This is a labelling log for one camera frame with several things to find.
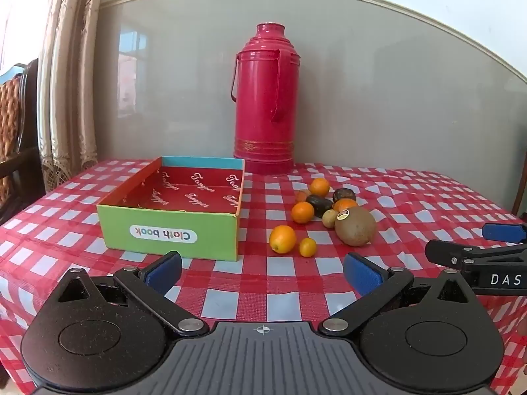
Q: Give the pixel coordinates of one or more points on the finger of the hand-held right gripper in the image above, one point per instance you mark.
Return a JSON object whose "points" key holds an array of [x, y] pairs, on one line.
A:
{"points": [[504, 232], [442, 252]]}

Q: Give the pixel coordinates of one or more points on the orange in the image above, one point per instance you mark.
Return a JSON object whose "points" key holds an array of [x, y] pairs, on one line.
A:
{"points": [[345, 204], [320, 186], [303, 212]]}

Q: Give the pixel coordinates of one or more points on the red checked tablecloth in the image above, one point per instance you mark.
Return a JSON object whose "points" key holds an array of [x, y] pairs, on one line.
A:
{"points": [[263, 279]]}

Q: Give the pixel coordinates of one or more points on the large kiwi with sticker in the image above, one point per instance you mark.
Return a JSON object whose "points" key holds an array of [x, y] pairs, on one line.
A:
{"points": [[356, 227]]}

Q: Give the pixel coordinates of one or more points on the dark avocado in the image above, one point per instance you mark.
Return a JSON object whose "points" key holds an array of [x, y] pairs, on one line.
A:
{"points": [[319, 205]]}

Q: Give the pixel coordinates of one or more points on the beige lace curtain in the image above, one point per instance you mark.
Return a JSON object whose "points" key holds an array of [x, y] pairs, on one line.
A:
{"points": [[68, 90]]}

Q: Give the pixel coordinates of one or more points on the green and red cardboard box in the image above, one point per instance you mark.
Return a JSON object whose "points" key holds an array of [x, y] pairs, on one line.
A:
{"points": [[169, 230]]}

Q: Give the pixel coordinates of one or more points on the dark wooden furniture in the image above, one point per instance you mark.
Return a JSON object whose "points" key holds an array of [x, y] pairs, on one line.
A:
{"points": [[521, 199]]}

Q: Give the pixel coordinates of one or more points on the small kumquat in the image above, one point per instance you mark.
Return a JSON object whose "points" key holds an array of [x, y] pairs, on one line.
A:
{"points": [[307, 247]]}

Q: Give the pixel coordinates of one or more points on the dark wooden chair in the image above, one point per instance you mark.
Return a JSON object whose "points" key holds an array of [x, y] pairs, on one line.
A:
{"points": [[31, 181]]}

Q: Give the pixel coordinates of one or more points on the red thermos flask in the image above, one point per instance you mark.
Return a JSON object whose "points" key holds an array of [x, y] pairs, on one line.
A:
{"points": [[265, 103]]}

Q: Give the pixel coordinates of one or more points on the small yellow-green fruit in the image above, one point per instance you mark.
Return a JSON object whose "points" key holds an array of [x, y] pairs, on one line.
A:
{"points": [[329, 219]]}

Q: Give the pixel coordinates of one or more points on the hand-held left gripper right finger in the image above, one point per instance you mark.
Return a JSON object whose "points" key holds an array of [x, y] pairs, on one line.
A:
{"points": [[361, 273]]}

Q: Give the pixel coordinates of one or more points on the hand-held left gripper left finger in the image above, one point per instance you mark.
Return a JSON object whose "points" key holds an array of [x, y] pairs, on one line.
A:
{"points": [[164, 272]]}

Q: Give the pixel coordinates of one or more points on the yellow-orange citrus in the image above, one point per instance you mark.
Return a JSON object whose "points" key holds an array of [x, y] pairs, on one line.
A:
{"points": [[283, 239]]}

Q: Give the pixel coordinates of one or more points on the dark round wrinkled fruit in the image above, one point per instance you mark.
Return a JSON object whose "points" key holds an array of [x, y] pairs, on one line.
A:
{"points": [[344, 194]]}

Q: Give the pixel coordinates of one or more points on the brown woven chair cover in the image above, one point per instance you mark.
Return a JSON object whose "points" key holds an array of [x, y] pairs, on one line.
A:
{"points": [[9, 119]]}

